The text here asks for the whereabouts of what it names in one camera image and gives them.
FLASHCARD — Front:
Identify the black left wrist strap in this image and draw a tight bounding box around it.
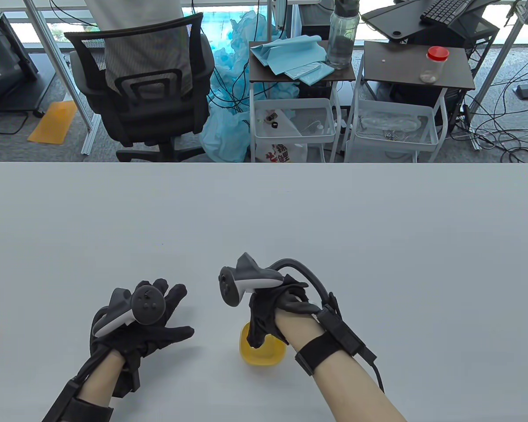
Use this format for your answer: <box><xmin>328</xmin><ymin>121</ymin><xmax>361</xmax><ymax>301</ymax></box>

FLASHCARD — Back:
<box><xmin>42</xmin><ymin>354</ymin><xmax>115</xmax><ymax>422</ymax></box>

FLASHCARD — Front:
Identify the grey right hand controller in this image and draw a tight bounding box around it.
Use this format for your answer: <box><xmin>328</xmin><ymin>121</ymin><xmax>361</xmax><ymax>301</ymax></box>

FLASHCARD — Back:
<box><xmin>219</xmin><ymin>252</ymin><xmax>330</xmax><ymax>315</ymax></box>

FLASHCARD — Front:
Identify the person's right hand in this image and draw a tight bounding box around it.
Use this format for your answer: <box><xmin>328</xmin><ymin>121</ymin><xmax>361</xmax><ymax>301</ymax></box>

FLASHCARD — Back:
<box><xmin>246</xmin><ymin>273</ymin><xmax>322</xmax><ymax>352</ymax></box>

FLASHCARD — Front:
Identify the clear water bottle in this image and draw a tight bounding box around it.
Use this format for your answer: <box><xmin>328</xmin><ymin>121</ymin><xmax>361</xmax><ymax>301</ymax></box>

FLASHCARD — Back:
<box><xmin>326</xmin><ymin>0</ymin><xmax>360</xmax><ymax>69</ymax></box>

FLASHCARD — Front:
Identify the tangle of black cables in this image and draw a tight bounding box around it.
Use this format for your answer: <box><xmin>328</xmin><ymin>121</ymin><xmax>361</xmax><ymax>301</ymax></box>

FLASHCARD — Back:
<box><xmin>449</xmin><ymin>57</ymin><xmax>528</xmax><ymax>172</ymax></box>

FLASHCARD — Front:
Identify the small yellow dish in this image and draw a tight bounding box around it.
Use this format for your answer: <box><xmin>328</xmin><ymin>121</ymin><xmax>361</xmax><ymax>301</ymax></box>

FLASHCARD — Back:
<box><xmin>239</xmin><ymin>322</ymin><xmax>287</xmax><ymax>366</ymax></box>

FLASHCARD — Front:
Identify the black computer case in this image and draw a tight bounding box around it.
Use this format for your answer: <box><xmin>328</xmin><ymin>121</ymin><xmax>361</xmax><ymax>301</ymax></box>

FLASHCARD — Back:
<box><xmin>449</xmin><ymin>18</ymin><xmax>500</xmax><ymax>80</ymax></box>

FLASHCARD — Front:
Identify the person's left forearm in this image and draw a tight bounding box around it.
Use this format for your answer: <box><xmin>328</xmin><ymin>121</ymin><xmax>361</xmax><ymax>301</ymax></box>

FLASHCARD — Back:
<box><xmin>77</xmin><ymin>354</ymin><xmax>127</xmax><ymax>408</ymax></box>

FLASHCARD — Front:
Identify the aluminium frame post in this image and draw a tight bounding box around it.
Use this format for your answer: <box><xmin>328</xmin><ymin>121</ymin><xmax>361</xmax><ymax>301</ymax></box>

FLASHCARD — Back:
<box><xmin>24</xmin><ymin>0</ymin><xmax>102</xmax><ymax>155</ymax></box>
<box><xmin>469</xmin><ymin>0</ymin><xmax>528</xmax><ymax>151</ymax></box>

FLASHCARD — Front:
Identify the white cart with jar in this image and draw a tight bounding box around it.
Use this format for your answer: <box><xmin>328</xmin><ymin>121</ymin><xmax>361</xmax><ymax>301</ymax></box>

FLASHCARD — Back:
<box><xmin>344</xmin><ymin>40</ymin><xmax>476</xmax><ymax>163</ymax></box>

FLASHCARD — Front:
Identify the grey hand controller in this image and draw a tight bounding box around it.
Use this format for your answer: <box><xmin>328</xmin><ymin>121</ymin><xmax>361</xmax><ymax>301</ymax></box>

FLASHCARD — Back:
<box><xmin>219</xmin><ymin>252</ymin><xmax>330</xmax><ymax>315</ymax></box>
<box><xmin>90</xmin><ymin>284</ymin><xmax>166</xmax><ymax>339</ymax></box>

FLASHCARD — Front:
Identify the clear plastic wrap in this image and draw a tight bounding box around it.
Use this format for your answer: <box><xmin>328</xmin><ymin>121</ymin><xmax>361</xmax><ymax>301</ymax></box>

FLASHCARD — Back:
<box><xmin>361</xmin><ymin>112</ymin><xmax>423</xmax><ymax>141</ymax></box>

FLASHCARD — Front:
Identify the white printed plastic bag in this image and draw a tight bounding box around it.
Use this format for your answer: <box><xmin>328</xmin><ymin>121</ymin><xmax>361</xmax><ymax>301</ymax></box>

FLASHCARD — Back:
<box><xmin>254</xmin><ymin>108</ymin><xmax>308</xmax><ymax>163</ymax></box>

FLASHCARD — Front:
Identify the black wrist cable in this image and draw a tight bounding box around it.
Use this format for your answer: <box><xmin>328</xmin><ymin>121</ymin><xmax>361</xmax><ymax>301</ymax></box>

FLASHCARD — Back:
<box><xmin>363</xmin><ymin>358</ymin><xmax>385</xmax><ymax>394</ymax></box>

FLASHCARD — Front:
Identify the person's left hand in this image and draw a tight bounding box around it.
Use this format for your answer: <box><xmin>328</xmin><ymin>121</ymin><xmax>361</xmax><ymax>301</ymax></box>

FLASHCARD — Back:
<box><xmin>89</xmin><ymin>278</ymin><xmax>195</xmax><ymax>398</ymax></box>

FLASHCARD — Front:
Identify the grey left hand controller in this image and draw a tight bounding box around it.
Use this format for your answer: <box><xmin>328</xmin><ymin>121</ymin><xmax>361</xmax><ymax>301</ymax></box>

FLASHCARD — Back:
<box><xmin>90</xmin><ymin>284</ymin><xmax>166</xmax><ymax>339</ymax></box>

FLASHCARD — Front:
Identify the black mesh office chair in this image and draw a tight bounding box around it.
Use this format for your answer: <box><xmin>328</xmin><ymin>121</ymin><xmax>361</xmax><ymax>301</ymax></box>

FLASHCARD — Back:
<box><xmin>64</xmin><ymin>12</ymin><xmax>216</xmax><ymax>162</ymax></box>

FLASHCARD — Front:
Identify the black keyboard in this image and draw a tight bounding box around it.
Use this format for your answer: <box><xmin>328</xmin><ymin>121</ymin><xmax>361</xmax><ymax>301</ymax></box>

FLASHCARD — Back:
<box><xmin>420</xmin><ymin>0</ymin><xmax>472</xmax><ymax>25</ymax></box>

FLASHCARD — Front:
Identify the pile of blue plastic bags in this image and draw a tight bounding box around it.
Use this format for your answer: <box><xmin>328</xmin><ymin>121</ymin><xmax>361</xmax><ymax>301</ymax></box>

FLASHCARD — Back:
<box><xmin>200</xmin><ymin>11</ymin><xmax>300</xmax><ymax>162</ymax></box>

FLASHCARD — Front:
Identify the yellow floor sheet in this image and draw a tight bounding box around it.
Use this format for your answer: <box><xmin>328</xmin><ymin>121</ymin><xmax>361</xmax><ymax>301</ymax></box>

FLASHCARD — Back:
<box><xmin>27</xmin><ymin>100</ymin><xmax>79</xmax><ymax>145</ymax></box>

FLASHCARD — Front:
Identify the blue folded cloth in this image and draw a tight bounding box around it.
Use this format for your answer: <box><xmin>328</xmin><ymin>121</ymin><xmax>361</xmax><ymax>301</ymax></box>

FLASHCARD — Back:
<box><xmin>251</xmin><ymin>35</ymin><xmax>335</xmax><ymax>86</ymax></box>

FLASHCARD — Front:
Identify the black equipment stand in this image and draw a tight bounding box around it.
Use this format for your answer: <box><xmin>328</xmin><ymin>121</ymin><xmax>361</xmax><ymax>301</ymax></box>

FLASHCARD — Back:
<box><xmin>0</xmin><ymin>4</ymin><xmax>55</xmax><ymax>119</ymax></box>

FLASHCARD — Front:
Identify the white cart with blue cloth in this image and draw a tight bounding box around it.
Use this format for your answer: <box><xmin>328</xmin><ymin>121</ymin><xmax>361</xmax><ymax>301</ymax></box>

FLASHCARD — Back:
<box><xmin>249</xmin><ymin>40</ymin><xmax>357</xmax><ymax>163</ymax></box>

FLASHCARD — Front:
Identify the person's right forearm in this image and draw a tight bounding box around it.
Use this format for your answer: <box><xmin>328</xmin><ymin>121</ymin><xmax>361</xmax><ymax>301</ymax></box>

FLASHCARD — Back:
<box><xmin>310</xmin><ymin>352</ymin><xmax>407</xmax><ymax>422</ymax></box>

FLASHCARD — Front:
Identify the clear jar with red lid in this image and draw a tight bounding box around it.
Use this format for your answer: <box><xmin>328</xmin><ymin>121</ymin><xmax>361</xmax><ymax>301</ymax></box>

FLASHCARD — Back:
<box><xmin>419</xmin><ymin>46</ymin><xmax>450</xmax><ymax>84</ymax></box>

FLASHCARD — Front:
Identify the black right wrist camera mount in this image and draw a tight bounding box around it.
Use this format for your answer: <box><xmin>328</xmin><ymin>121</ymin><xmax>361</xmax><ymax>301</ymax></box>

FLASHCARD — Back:
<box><xmin>294</xmin><ymin>294</ymin><xmax>378</xmax><ymax>376</ymax></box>

